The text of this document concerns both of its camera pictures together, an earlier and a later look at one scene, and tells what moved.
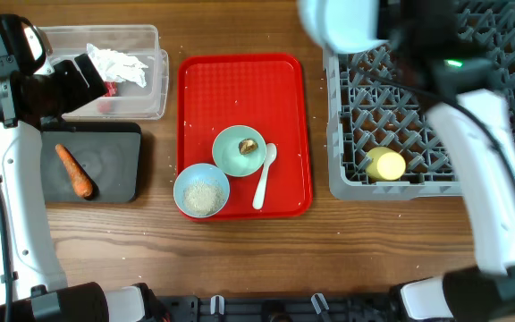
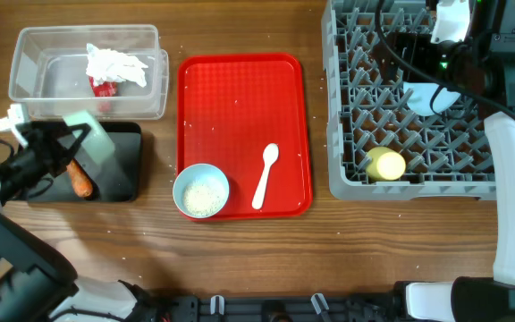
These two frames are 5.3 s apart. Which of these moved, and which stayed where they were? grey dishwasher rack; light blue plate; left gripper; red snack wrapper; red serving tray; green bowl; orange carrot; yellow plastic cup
Moved: light blue plate; green bowl; left gripper
Stayed: yellow plastic cup; orange carrot; red serving tray; red snack wrapper; grey dishwasher rack
